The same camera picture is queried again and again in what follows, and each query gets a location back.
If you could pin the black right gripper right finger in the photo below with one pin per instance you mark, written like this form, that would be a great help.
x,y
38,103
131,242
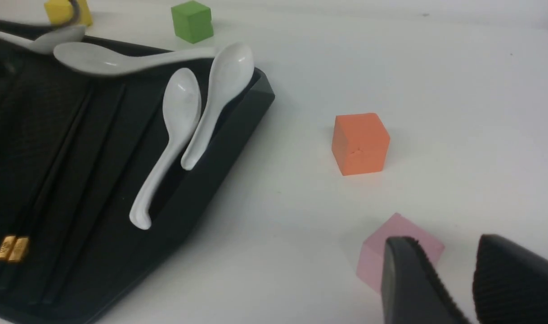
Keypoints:
x,y
510,283

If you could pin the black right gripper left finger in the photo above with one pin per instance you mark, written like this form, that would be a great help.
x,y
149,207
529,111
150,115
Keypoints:
x,y
413,293

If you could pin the pink cube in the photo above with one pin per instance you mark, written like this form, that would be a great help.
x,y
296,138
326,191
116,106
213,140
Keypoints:
x,y
396,231

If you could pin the orange cube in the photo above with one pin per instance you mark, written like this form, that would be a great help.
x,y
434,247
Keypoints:
x,y
360,143

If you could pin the white spoon far right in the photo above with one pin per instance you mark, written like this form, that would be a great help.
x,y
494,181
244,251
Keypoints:
x,y
230,73

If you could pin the white spoon long front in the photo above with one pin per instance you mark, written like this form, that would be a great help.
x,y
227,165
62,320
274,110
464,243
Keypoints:
x,y
181,110

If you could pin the green cube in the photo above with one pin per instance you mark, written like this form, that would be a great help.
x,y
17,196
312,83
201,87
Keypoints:
x,y
192,21

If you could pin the black chopstick on tray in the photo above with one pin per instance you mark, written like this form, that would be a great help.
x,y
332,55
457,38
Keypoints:
x,y
17,236
41,228

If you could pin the black plastic tray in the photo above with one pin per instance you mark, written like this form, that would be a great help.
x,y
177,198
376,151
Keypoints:
x,y
105,256

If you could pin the white spoon top middle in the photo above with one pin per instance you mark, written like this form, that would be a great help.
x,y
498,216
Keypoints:
x,y
97,60

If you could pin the black chopstick on tray left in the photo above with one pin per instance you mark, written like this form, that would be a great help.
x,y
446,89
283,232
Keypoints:
x,y
17,236

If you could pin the white spoon top left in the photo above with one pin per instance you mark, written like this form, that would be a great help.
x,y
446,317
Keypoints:
x,y
46,43

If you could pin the yellow cube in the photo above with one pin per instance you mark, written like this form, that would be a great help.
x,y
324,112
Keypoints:
x,y
61,12

